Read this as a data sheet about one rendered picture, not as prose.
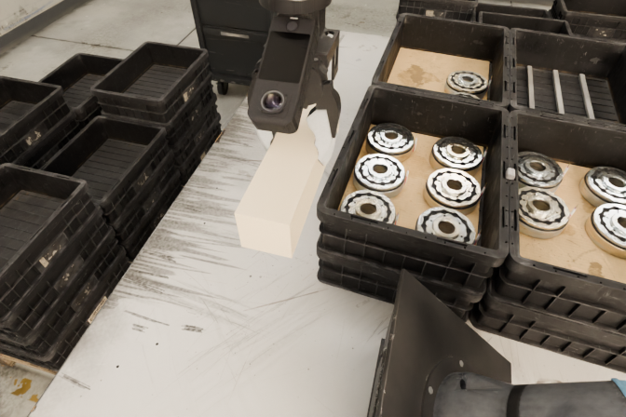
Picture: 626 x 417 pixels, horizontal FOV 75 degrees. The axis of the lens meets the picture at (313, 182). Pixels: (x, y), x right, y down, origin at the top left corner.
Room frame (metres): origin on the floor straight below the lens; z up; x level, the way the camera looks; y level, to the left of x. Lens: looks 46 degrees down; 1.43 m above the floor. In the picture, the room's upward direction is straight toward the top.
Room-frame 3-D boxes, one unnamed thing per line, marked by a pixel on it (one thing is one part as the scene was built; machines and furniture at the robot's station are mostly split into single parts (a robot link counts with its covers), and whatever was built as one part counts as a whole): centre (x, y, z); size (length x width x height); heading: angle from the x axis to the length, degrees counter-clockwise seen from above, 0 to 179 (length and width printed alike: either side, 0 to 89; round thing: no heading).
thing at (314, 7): (0.41, 0.01, 1.23); 0.09 x 0.08 x 0.12; 165
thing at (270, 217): (0.38, 0.02, 1.07); 0.24 x 0.06 x 0.06; 165
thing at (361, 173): (0.59, -0.13, 0.86); 0.10 x 0.10 x 0.01
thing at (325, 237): (0.57, -0.21, 0.87); 0.40 x 0.30 x 0.11; 161
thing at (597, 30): (2.07, -1.46, 0.37); 0.40 x 0.30 x 0.45; 75
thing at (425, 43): (0.95, -0.33, 0.87); 0.40 x 0.30 x 0.11; 161
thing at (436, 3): (2.28, -0.68, 0.37); 0.40 x 0.30 x 0.45; 75
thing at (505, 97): (0.95, -0.33, 0.92); 0.40 x 0.30 x 0.02; 161
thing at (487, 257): (0.57, -0.21, 0.92); 0.40 x 0.30 x 0.02; 161
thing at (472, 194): (0.55, -0.27, 0.86); 0.10 x 0.10 x 0.01
